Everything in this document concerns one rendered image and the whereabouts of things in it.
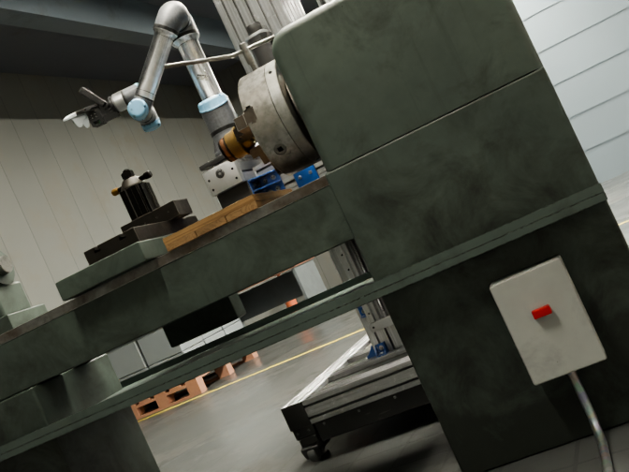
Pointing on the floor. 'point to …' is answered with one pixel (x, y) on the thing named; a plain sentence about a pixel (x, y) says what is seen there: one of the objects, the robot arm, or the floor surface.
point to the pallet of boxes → (133, 360)
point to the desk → (283, 289)
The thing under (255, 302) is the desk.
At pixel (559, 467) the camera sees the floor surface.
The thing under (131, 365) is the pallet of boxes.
